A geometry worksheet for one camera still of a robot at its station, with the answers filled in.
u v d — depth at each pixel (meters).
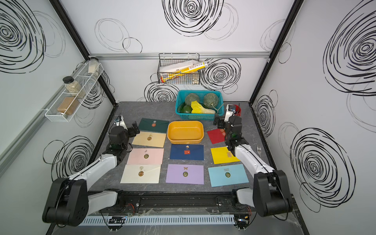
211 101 1.08
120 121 0.72
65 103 0.68
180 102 1.14
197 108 1.05
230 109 0.71
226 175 0.84
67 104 0.67
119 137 0.64
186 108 1.06
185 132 1.01
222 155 0.92
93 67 0.86
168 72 0.85
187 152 0.92
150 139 0.99
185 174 0.84
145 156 0.91
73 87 0.71
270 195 0.41
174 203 0.75
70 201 0.41
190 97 1.08
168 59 0.93
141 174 0.84
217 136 0.99
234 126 0.62
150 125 1.06
